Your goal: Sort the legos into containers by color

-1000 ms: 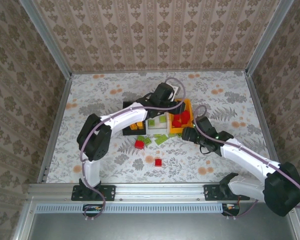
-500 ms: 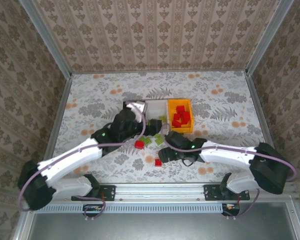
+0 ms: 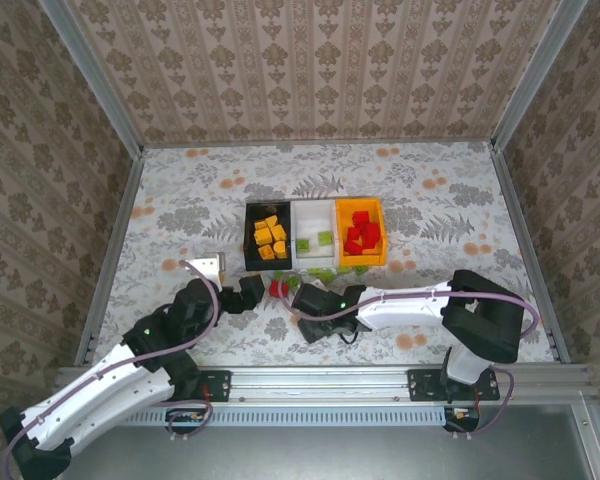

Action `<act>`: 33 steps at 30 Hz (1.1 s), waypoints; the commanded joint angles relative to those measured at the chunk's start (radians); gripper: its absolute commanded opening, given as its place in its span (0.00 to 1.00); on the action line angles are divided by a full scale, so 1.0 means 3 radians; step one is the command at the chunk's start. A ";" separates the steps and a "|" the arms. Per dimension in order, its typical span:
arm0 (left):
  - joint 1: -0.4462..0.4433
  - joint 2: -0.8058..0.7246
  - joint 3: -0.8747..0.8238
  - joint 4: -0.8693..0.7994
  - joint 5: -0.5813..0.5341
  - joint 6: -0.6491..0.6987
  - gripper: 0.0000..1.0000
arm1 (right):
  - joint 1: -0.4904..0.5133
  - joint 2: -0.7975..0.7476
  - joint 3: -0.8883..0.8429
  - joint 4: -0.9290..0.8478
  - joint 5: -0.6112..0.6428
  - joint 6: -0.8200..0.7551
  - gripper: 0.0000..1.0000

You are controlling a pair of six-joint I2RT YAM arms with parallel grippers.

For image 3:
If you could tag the aluminium frame post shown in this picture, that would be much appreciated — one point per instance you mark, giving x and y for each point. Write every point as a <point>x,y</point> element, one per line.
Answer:
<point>535,70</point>
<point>92,80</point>

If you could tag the aluminium lower frame rail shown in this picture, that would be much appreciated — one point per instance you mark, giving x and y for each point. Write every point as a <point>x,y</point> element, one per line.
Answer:
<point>597,440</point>

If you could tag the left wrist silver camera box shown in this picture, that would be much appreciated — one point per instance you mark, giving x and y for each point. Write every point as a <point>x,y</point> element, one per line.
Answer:
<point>207,267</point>

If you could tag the floral patterned table cover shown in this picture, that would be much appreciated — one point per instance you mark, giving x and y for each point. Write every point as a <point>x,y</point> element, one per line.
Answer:
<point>205,175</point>

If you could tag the grey metal sheet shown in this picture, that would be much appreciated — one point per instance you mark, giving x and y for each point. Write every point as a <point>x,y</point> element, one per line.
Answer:
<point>330,455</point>

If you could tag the orange plastic bin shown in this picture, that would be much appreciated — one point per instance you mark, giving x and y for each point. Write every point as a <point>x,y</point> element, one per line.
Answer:
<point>360,260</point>

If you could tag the aluminium table rear rail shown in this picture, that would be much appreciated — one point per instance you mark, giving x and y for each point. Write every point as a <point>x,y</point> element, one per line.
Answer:
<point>320,144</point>

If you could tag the orange wedge lego brick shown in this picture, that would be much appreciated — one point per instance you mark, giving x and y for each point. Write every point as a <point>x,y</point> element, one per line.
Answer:
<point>280,248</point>

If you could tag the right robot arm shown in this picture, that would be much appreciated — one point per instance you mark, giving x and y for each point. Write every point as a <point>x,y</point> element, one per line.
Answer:
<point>405,310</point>

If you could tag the aluminium table side rail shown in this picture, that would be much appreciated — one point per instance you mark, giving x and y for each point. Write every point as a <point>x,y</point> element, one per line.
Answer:
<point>120,225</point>
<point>517,225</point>

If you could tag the white plastic bin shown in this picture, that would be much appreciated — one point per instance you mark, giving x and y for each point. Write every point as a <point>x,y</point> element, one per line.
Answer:
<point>312,220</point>

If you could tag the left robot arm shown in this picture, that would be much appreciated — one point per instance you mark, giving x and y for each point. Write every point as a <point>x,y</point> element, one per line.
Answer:
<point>105,400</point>

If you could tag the aluminium table edge rail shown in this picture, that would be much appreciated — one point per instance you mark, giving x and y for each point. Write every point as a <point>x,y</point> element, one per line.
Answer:
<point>320,382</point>

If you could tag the red lego brick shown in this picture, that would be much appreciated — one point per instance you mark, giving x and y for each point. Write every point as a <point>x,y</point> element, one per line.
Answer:
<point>354,233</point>
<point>373,233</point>
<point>351,246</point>
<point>369,246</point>
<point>278,289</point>
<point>363,239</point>
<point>361,218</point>

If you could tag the black plastic bin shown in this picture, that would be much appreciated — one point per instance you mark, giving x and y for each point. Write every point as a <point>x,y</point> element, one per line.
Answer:
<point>252,212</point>

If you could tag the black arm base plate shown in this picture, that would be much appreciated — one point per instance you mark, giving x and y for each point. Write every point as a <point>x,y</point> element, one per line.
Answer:
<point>220,386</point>
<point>420,386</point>

